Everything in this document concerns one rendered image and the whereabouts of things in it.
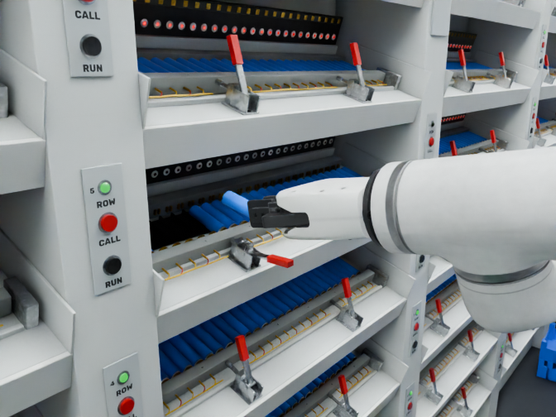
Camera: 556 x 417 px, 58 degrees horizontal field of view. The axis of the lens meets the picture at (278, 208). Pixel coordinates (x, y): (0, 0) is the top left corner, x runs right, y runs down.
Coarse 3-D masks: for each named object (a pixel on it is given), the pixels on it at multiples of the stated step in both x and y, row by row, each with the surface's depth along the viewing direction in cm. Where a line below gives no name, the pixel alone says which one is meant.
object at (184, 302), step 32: (288, 160) 93; (352, 160) 105; (160, 192) 73; (288, 256) 71; (320, 256) 78; (160, 288) 52; (192, 288) 60; (224, 288) 61; (256, 288) 67; (160, 320) 55; (192, 320) 59
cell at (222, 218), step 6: (204, 204) 74; (210, 204) 74; (204, 210) 74; (210, 210) 73; (216, 210) 73; (216, 216) 72; (222, 216) 72; (222, 222) 72; (228, 222) 71; (234, 222) 72
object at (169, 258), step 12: (228, 228) 69; (240, 228) 70; (252, 228) 70; (264, 228) 72; (276, 228) 74; (192, 240) 64; (204, 240) 65; (216, 240) 66; (228, 240) 67; (156, 252) 60; (168, 252) 61; (180, 252) 61; (192, 252) 63; (204, 252) 64; (216, 252) 65; (156, 264) 59; (168, 264) 60; (180, 264) 62
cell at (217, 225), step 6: (192, 210) 72; (198, 210) 72; (198, 216) 72; (204, 216) 71; (210, 216) 71; (204, 222) 71; (210, 222) 70; (216, 222) 70; (210, 228) 70; (216, 228) 70
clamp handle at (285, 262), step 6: (252, 246) 65; (252, 252) 65; (258, 252) 65; (264, 258) 64; (270, 258) 63; (276, 258) 62; (282, 258) 62; (288, 258) 62; (276, 264) 62; (282, 264) 61; (288, 264) 61
